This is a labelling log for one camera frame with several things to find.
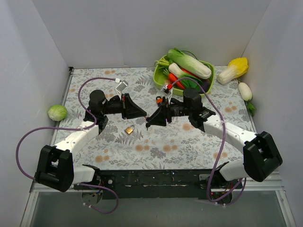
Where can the floral table mat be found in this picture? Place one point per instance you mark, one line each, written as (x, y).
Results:
(176, 146)

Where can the toy purple eggplant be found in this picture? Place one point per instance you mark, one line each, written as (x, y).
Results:
(206, 84)

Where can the toy yellow-leaf cabbage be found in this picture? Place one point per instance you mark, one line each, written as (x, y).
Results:
(235, 69)

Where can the orange black padlock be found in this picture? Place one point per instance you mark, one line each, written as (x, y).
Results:
(158, 100)

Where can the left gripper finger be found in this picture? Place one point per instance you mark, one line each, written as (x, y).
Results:
(130, 104)
(132, 113)

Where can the toy red pepper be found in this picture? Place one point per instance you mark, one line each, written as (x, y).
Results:
(188, 72)

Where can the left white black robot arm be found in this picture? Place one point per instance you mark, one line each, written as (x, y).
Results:
(55, 166)

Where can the toy round green cabbage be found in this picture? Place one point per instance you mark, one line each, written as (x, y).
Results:
(57, 112)

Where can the brass padlock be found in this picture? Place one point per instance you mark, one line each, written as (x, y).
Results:
(130, 129)

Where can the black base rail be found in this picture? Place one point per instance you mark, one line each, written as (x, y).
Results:
(127, 184)

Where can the toy orange carrot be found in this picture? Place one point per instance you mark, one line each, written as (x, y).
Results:
(173, 79)

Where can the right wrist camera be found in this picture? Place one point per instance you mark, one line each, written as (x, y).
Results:
(167, 89)

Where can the toy green leafy vegetable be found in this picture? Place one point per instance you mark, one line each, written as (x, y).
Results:
(192, 82)

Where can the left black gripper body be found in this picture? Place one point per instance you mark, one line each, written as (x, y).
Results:
(125, 106)

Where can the large toy napa cabbage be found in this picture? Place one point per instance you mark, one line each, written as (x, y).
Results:
(189, 63)

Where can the toy white radish on table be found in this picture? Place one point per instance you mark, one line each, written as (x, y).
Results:
(247, 96)

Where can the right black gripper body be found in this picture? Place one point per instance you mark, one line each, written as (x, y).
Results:
(168, 111)

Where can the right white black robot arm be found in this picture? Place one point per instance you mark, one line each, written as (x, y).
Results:
(260, 154)

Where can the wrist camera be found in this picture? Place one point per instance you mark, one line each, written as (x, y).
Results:
(122, 84)
(167, 89)

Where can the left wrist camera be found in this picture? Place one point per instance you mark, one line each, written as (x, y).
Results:
(122, 84)

